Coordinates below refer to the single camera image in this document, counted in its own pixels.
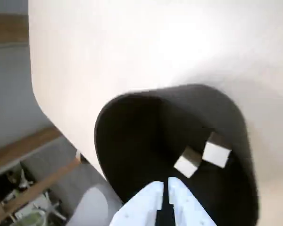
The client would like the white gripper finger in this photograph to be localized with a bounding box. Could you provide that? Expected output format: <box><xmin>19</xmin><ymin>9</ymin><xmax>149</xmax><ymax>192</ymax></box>
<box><xmin>109</xmin><ymin>181</ymin><xmax>166</xmax><ymax>226</ymax></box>
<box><xmin>167</xmin><ymin>177</ymin><xmax>219</xmax><ymax>226</ymax></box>

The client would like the grey curved chair back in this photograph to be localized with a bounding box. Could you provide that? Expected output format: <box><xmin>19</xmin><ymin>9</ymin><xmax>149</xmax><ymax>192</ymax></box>
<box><xmin>66</xmin><ymin>185</ymin><xmax>123</xmax><ymax>226</ymax></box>

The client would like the white cube block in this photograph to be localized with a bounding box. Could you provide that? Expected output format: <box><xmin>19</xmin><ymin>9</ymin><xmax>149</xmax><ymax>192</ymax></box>
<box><xmin>173</xmin><ymin>147</ymin><xmax>202</xmax><ymax>179</ymax></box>
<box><xmin>201</xmin><ymin>131</ymin><xmax>232</xmax><ymax>168</ymax></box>

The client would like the wooden rack with clutter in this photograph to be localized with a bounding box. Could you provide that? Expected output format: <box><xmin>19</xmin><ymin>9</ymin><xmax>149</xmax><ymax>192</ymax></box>
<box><xmin>0</xmin><ymin>127</ymin><xmax>82</xmax><ymax>226</ymax></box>

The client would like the wooden board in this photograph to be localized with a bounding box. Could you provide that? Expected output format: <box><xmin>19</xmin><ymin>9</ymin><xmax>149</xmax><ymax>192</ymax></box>
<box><xmin>0</xmin><ymin>13</ymin><xmax>30</xmax><ymax>45</ymax></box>

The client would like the yellow-green chair seat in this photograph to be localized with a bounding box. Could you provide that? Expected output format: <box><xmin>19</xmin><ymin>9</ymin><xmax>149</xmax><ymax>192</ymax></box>
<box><xmin>14</xmin><ymin>188</ymin><xmax>69</xmax><ymax>226</ymax></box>

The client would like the black pot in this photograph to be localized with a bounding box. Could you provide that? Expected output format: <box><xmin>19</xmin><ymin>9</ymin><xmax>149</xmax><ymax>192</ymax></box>
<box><xmin>94</xmin><ymin>83</ymin><xmax>260</xmax><ymax>226</ymax></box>

